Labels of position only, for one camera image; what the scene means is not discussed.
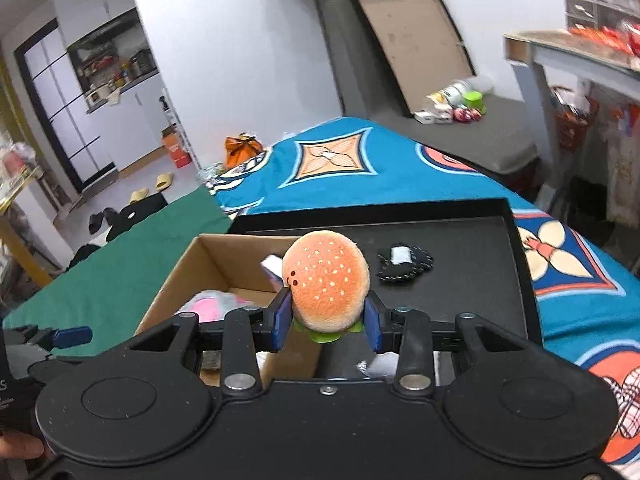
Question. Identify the blue patterned blanket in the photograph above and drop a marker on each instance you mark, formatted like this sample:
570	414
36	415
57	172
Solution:
589	303

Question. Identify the black slippers pair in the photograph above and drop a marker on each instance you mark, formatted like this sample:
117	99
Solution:
102	219

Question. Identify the open brown cardboard box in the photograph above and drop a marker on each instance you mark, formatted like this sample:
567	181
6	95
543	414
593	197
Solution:
220	284

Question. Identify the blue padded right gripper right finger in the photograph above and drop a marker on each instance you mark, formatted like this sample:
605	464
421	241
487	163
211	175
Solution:
407	333

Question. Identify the large black shallow tray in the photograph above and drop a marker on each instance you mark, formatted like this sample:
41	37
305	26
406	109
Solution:
479	265

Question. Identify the leaning brown framed board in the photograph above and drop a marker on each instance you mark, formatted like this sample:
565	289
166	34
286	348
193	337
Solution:
422	47

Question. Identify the clear plastic bag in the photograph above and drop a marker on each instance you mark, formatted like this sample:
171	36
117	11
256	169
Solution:
381	366

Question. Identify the grey pink plush toy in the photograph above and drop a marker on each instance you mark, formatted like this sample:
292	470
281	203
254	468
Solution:
213	305

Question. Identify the plush hamburger toy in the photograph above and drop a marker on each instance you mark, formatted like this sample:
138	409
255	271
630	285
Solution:
329	280

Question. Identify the orange gift bag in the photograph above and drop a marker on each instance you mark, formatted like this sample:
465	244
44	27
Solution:
240	149

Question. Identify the black laptop on floor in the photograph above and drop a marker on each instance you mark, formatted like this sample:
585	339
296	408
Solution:
122	221

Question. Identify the grey bench seat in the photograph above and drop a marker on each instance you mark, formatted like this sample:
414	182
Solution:
499	144

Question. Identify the person's left hand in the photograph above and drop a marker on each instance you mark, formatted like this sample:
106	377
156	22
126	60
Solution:
15	444

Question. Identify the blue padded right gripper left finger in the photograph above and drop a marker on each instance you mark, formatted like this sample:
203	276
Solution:
247	332

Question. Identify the grey desk with mat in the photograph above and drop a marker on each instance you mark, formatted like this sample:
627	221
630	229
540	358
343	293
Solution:
529	54

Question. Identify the red basket under desk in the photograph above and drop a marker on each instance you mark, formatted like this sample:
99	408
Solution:
573	116

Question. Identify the orange carton on floor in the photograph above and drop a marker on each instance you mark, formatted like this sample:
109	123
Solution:
179	156

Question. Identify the black stitched felt toy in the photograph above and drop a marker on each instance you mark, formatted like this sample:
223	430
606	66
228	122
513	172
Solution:
403	263

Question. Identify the green cloth mat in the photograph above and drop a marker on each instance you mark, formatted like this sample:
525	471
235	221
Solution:
112	289

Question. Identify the small toys on bench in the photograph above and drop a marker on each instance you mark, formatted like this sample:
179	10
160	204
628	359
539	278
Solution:
461	101

